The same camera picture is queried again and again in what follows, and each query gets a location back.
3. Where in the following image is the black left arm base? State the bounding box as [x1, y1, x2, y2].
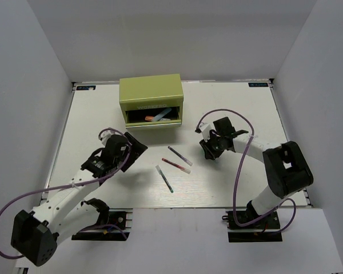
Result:
[71, 209, 133, 241]

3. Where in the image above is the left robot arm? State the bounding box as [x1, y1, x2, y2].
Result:
[11, 130, 147, 267]

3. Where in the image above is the green metal drawer chest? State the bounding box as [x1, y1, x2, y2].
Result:
[119, 74, 184, 130]

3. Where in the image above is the red gel pen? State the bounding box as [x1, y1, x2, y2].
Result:
[162, 158, 191, 174]

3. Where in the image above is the green gel pen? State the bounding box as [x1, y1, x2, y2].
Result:
[155, 165, 174, 193]

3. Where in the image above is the blue highlighter marker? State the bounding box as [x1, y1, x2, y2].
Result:
[152, 108, 172, 122]

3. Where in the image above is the blue label sticker right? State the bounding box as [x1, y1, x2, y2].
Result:
[248, 82, 269, 87]

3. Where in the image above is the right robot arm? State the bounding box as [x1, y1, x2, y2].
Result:
[196, 117, 314, 228]

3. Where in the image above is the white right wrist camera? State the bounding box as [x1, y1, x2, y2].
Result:
[195, 122, 212, 142]

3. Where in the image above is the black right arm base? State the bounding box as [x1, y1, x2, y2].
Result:
[222, 211, 282, 243]

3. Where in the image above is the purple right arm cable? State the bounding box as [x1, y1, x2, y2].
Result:
[196, 108, 297, 235]

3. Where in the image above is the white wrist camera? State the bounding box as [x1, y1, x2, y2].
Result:
[98, 130, 116, 146]
[195, 122, 212, 142]

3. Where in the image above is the purple gel pen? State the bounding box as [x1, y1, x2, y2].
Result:
[167, 146, 193, 166]

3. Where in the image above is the blue label sticker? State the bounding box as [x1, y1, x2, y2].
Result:
[248, 82, 269, 87]
[76, 85, 96, 91]

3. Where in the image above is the blue label sticker left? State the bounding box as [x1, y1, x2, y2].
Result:
[76, 85, 96, 91]

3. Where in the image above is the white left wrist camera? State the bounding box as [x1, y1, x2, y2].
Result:
[98, 130, 116, 146]

